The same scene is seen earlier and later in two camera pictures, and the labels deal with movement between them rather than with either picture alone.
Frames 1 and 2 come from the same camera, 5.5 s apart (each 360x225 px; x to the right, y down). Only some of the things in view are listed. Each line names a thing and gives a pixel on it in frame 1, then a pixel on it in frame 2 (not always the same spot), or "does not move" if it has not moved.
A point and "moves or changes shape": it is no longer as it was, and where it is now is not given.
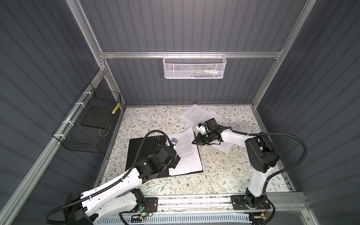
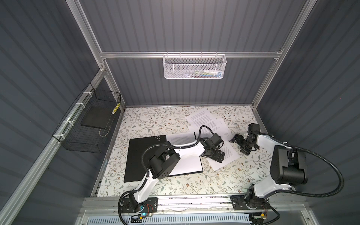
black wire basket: (85, 125) does not move
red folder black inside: (135, 151) does not move
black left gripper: (174, 161) -> (216, 157)
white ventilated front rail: (181, 220) does not move
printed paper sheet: (184, 143) does not move
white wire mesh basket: (194, 66) does not move
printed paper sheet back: (196, 114) moves or changes shape
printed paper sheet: (224, 147) moves or changes shape
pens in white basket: (205, 73) does not move
